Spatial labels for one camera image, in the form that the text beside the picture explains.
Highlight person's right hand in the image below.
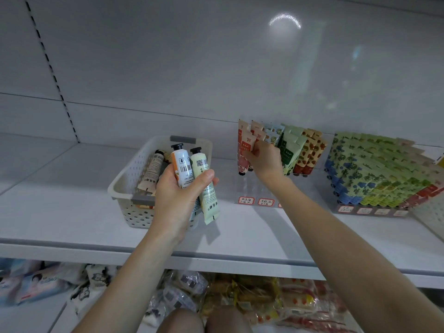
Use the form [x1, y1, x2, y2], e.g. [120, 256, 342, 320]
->
[246, 138, 285, 188]

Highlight person's left hand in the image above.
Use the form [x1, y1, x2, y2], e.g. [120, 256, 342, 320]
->
[149, 163, 219, 243]

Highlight pale mint hand cream tube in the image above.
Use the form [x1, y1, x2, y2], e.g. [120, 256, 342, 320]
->
[189, 147, 220, 225]

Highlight pile of pale hand cream tubes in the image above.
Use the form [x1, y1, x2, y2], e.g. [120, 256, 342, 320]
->
[137, 149, 167, 195]

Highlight pale blue floral hand cream tube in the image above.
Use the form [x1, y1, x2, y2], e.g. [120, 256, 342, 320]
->
[171, 142, 197, 190]

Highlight white perforated plastic basket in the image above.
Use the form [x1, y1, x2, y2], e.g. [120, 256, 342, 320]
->
[107, 136, 215, 229]
[413, 194, 444, 240]

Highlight row of hand cream tubes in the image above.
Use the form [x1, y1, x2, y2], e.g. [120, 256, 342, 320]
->
[237, 119, 444, 209]

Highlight white metal shelf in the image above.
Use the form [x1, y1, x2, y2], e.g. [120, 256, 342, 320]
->
[0, 0, 444, 333]

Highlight person's left forearm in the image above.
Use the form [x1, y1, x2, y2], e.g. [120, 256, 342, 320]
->
[73, 228, 185, 333]

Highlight person's right forearm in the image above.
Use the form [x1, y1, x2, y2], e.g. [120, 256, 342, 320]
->
[269, 178, 444, 333]

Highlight person's left leg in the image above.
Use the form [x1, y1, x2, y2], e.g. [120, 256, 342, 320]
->
[156, 308, 205, 333]

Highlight person's leg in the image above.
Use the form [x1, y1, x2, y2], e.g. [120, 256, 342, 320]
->
[206, 306, 254, 333]
[156, 308, 205, 333]

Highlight person's right leg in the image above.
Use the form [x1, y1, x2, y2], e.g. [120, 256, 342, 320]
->
[206, 306, 254, 333]

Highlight clear divider tray with labels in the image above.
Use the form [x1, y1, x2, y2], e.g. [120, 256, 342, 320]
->
[238, 196, 410, 218]

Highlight pile of snack packets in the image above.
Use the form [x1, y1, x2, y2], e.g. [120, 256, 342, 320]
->
[0, 259, 362, 333]

